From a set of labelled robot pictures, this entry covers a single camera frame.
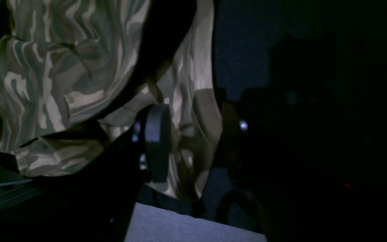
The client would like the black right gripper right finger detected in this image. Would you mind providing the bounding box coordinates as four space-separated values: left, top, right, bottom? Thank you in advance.
220 35 387 242

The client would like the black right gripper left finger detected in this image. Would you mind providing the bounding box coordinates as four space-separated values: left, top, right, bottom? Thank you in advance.
0 0 197 242

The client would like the camouflage t-shirt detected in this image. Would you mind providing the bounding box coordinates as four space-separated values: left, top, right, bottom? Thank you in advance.
0 0 222 202

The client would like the black table cloth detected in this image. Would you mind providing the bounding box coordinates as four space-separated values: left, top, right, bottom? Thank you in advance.
136 0 387 232

